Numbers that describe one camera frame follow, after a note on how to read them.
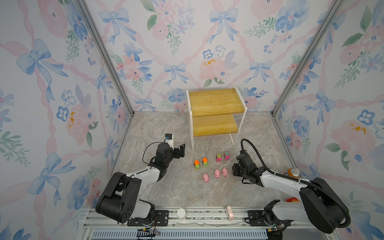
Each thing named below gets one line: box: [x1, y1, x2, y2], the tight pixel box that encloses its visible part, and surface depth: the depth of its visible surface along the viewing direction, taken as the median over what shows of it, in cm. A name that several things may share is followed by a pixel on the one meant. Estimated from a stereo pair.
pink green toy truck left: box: [215, 153, 222, 163], surface depth 95 cm
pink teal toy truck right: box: [223, 151, 230, 161], surface depth 96 cm
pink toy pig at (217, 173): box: [214, 168, 221, 179], surface depth 89 cm
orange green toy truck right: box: [201, 157, 209, 168], surface depth 94 cm
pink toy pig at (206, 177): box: [203, 173, 210, 183], surface depth 87 cm
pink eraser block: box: [226, 205, 235, 221], surface depth 75 cm
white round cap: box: [177, 208, 186, 221], surface depth 71 cm
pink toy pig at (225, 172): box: [222, 167, 229, 177], surface depth 90 cm
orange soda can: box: [288, 167, 301, 179], surface depth 80 cm
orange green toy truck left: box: [193, 160, 201, 170], surface depth 92 cm
